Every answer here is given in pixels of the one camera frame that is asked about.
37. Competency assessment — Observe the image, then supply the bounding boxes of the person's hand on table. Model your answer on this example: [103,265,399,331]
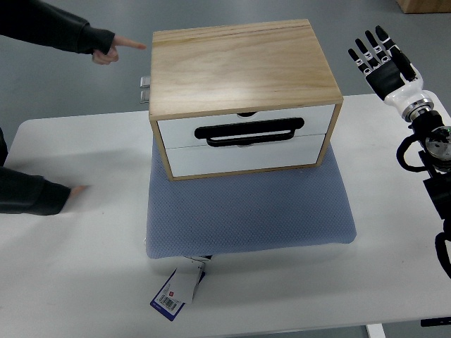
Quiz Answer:
[68,185,87,200]

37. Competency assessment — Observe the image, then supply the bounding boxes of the white table leg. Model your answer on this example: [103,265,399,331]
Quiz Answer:
[366,323,386,338]

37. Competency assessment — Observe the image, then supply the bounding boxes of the metal clamp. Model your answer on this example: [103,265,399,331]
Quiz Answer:
[140,89,150,104]
[140,75,150,88]

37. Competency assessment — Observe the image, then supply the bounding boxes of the dark sleeve upper forearm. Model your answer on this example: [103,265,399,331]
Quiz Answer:
[1,1,115,54]

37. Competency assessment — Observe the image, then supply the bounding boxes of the black table control panel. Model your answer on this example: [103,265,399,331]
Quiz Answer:
[420,317,451,327]

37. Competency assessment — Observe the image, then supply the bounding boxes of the wooden drawer cabinet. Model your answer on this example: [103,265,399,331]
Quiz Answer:
[149,19,343,181]

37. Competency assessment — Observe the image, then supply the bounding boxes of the white top drawer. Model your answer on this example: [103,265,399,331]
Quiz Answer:
[158,104,335,149]

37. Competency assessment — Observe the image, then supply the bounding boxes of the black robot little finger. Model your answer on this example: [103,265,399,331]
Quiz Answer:
[348,49,372,76]

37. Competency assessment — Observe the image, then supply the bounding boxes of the black drawer handle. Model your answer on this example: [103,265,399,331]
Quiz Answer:
[194,118,305,147]

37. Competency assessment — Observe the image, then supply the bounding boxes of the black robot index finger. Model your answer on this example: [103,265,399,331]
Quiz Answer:
[375,25,397,58]

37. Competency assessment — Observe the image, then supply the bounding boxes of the upper metal clamp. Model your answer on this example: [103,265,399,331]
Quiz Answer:
[140,75,150,88]

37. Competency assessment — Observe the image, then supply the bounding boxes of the black white robot palm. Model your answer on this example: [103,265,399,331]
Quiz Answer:
[364,63,434,108]

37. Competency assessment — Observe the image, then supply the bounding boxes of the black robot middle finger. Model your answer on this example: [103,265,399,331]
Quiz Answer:
[364,30,390,65]

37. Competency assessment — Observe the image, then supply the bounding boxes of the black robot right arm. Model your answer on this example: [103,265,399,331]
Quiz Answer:
[348,26,450,274]

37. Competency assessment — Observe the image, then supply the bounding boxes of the white blue product tag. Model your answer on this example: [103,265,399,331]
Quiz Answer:
[149,256,212,321]

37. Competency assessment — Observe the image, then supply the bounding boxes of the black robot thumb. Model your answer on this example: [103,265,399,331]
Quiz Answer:
[390,46,416,82]

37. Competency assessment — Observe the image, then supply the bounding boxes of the person's pointing hand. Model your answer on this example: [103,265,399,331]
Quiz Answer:
[92,35,147,65]

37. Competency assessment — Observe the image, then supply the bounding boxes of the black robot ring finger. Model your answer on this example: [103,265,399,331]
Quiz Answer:
[355,39,382,70]

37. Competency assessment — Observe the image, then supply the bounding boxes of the blue mesh cushion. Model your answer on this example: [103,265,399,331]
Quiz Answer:
[146,149,357,259]

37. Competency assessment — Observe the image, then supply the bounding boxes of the lower metal clamp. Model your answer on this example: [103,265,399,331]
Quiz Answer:
[140,89,150,104]

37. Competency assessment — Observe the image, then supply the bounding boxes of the dark sleeve lower forearm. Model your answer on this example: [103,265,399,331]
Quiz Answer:
[1,130,71,215]

